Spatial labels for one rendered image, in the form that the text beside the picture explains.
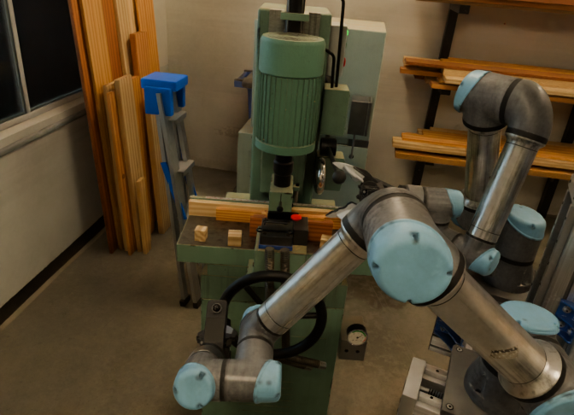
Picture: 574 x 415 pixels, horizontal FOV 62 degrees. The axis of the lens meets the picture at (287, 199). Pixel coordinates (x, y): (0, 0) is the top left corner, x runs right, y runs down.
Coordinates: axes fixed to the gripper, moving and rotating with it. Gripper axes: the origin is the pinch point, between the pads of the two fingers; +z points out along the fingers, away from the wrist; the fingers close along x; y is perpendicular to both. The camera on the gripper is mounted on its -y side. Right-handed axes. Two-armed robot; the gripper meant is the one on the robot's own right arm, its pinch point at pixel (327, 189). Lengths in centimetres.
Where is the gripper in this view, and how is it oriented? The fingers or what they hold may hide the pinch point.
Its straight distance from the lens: 127.7
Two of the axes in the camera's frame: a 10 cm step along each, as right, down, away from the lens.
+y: -0.1, 3.5, -9.4
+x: -0.9, 9.3, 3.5
